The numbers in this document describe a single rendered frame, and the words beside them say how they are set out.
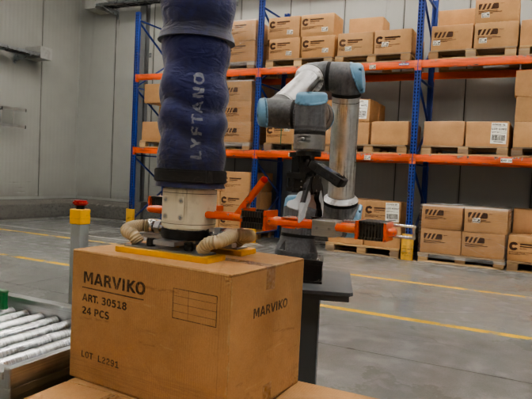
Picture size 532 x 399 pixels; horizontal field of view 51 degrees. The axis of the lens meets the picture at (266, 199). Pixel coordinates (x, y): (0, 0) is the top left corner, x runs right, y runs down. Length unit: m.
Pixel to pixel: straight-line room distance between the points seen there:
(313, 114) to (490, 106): 8.51
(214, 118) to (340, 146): 0.73
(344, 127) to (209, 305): 1.05
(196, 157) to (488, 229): 7.15
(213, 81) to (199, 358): 0.79
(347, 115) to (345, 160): 0.18
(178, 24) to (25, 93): 11.61
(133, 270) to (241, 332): 0.37
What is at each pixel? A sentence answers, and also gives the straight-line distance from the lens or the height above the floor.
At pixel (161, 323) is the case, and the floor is 0.78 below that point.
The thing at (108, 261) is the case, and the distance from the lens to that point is 1.72.
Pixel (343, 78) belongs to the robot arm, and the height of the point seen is 1.58.
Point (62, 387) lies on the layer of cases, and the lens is 1.84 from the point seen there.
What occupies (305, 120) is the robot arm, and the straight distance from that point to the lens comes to 1.56.
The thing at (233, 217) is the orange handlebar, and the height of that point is 1.07.
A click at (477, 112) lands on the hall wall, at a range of 9.99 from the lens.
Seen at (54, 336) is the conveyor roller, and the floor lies 0.54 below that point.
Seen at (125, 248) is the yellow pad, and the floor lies 0.96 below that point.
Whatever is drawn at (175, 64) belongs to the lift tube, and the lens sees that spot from 1.72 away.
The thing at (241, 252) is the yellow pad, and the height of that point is 0.96.
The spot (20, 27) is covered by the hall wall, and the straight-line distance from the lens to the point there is 13.38.
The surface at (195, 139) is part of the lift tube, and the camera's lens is 1.67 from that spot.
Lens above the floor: 1.20
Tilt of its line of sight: 3 degrees down
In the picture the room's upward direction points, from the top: 3 degrees clockwise
